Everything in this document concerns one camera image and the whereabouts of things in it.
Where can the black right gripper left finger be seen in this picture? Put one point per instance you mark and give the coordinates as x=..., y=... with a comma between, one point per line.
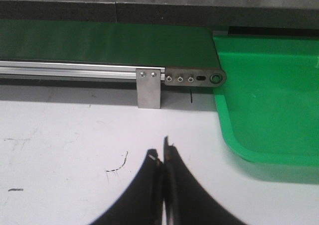
x=142, y=201

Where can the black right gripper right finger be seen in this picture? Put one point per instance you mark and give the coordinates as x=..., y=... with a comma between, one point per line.
x=186, y=201

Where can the dark conveyor end plate right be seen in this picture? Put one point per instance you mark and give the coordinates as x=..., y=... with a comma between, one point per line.
x=194, y=77

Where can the green plastic tray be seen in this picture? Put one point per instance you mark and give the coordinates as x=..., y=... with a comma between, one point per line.
x=269, y=106

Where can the green conveyor belt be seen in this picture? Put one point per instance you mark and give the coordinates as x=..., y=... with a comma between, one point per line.
x=101, y=42

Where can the grey stone countertop slab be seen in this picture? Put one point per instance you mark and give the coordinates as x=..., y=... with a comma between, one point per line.
x=147, y=13

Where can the steel conveyor support bracket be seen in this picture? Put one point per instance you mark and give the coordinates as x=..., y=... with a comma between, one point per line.
x=148, y=88

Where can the aluminium conveyor side rail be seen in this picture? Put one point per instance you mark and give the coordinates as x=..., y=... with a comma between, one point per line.
x=78, y=70

